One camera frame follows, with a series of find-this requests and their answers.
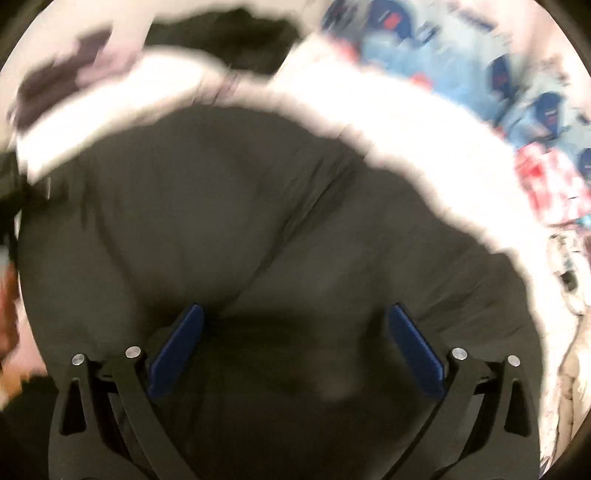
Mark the whale print curtain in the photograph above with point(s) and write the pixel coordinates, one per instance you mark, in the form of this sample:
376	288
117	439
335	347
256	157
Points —
508	92

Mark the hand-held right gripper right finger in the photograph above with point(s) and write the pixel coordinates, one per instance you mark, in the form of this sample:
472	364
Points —
418	355

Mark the white cloth heap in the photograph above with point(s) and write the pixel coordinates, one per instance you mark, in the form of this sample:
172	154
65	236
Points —
570	272

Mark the pink patterned cloth pile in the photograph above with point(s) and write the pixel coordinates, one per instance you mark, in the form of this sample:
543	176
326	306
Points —
549	180

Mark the black puffer jacket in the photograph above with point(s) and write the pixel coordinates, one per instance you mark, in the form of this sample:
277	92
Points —
258	207

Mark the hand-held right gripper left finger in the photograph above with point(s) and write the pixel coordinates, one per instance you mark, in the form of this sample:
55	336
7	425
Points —
178	350

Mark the cherry print bedsheet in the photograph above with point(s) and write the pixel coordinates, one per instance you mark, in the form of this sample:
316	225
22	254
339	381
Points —
561	392

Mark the white striped quilt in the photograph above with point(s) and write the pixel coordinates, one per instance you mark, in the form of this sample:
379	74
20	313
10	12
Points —
415	120

